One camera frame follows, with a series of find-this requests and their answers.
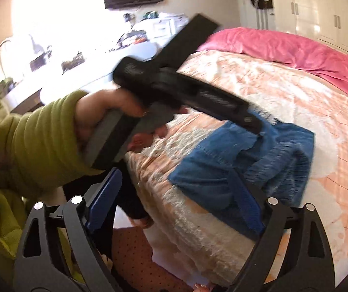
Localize blue denim pants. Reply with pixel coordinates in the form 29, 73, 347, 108
168, 120, 315, 241

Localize left hand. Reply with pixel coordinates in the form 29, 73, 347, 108
74, 88, 168, 153

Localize white wardrobe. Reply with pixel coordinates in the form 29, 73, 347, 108
238, 0, 348, 54

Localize peach bear bed blanket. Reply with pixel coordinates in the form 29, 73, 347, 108
126, 50, 348, 286

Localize pink quilt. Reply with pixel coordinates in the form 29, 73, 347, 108
198, 27, 348, 95

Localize green left sleeve forearm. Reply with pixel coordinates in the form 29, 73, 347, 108
0, 90, 105, 201

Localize cluttered white desk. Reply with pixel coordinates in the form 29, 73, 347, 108
1, 15, 188, 114

